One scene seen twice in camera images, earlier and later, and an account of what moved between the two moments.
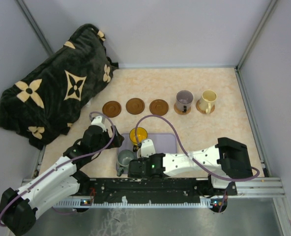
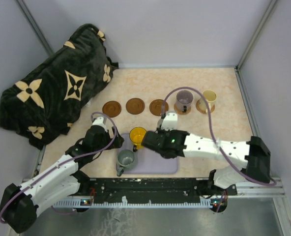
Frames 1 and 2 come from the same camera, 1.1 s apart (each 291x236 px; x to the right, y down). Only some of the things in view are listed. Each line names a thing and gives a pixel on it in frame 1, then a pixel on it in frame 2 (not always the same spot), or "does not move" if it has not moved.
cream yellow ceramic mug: x=207 y=102 does not move
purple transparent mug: x=184 y=99 does not move
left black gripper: x=117 y=140 does not move
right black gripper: x=142 y=159 -> x=160 y=131
